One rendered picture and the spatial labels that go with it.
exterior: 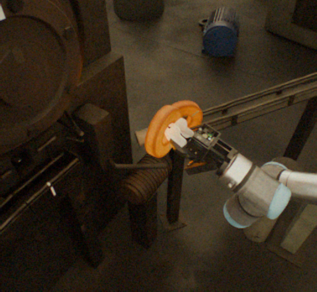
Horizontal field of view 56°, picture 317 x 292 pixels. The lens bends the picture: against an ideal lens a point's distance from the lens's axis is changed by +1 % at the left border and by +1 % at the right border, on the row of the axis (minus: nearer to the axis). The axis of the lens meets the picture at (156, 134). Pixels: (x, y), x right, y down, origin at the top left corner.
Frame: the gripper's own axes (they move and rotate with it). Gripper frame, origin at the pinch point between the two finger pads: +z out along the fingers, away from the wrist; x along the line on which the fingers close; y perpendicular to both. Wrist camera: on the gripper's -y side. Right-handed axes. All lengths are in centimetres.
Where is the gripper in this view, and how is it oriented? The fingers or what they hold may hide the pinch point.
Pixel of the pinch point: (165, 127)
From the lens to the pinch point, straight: 84.1
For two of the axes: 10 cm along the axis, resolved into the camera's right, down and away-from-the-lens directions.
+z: -7.9, -5.8, 1.9
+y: 2.3, -5.7, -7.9
